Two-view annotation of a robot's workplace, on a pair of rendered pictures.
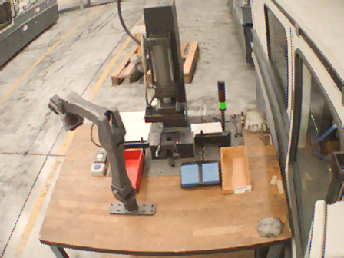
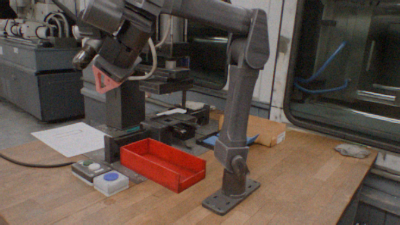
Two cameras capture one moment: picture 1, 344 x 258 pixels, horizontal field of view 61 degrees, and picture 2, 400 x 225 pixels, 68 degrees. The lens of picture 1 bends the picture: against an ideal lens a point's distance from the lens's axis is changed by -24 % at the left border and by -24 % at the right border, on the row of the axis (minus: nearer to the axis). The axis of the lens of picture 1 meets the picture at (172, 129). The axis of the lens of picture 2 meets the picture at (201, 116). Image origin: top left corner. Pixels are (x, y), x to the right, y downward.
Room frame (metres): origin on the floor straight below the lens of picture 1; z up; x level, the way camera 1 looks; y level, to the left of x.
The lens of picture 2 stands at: (0.80, 0.87, 1.34)
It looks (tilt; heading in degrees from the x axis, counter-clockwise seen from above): 17 degrees down; 301
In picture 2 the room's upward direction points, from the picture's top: 3 degrees clockwise
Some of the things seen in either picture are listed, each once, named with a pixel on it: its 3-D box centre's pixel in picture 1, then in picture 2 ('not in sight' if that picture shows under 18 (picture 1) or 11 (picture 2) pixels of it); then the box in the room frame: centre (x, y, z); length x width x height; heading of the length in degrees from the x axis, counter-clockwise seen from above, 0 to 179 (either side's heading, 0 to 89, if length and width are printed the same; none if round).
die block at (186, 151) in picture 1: (173, 146); (169, 131); (1.46, 0.01, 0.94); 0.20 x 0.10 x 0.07; 83
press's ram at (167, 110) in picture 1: (163, 85); (154, 54); (1.53, 0.01, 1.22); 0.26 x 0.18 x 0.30; 173
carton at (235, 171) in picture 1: (236, 170); (251, 128); (1.23, -0.26, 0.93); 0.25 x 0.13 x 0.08; 173
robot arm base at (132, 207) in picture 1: (130, 203); (234, 181); (1.08, 0.21, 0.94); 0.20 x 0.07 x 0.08; 83
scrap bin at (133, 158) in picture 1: (127, 170); (161, 162); (1.32, 0.22, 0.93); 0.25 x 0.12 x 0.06; 173
